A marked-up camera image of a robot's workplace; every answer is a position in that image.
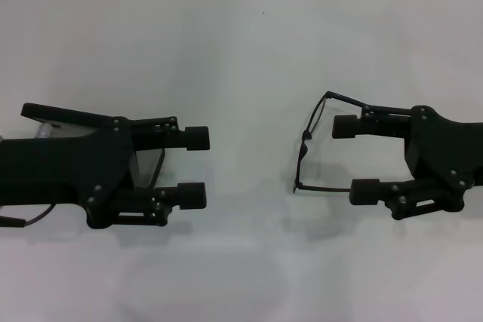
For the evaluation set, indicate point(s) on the left gripper silver stud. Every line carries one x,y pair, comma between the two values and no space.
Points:
44,129

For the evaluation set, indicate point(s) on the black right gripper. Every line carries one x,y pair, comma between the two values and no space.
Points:
445,148

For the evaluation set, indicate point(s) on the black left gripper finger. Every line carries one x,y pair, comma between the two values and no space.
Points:
190,195
196,138

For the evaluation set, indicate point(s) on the black glasses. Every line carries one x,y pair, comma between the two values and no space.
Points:
305,135

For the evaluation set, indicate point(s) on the black glasses case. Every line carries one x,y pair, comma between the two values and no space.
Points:
68,114

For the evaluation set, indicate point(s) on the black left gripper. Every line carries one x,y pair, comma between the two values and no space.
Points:
56,163

